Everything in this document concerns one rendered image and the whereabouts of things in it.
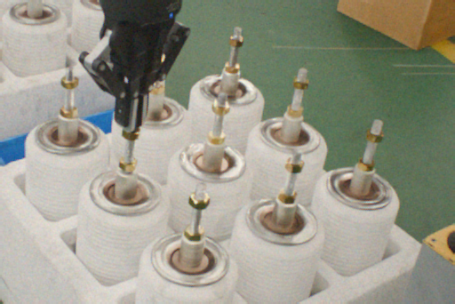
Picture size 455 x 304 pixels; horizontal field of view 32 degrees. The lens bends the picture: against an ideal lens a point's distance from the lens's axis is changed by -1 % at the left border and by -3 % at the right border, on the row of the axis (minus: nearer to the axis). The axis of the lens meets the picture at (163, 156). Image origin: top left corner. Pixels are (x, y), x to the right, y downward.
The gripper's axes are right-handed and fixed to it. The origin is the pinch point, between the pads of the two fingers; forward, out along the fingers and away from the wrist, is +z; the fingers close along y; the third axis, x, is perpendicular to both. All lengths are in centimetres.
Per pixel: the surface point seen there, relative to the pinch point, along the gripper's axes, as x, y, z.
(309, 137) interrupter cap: -6.8, 24.5, 10.1
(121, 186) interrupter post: -0.4, -1.1, 8.6
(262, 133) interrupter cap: -2.6, 20.4, 10.0
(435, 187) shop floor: -11, 66, 36
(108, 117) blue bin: 27.2, 24.9, 24.3
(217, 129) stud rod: -2.7, 11.0, 5.5
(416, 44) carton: 17, 111, 34
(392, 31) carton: 24, 112, 34
